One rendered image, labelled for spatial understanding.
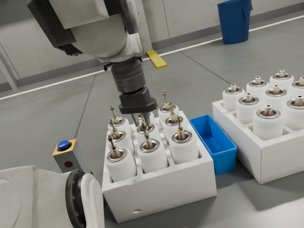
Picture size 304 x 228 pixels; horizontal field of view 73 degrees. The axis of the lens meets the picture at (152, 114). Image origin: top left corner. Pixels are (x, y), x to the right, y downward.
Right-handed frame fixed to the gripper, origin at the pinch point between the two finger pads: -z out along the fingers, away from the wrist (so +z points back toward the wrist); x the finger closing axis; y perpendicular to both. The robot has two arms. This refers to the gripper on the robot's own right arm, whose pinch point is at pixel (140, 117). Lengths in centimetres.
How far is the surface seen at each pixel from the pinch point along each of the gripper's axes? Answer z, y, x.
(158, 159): -15.1, -3.5, 3.3
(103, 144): -37, 33, -45
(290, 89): -13, 36, 52
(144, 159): -13.7, -4.6, -0.9
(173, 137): -11.5, 4.1, 8.2
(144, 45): -23, 257, -81
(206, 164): -20.3, -0.3, 18.8
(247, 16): -9, 228, 59
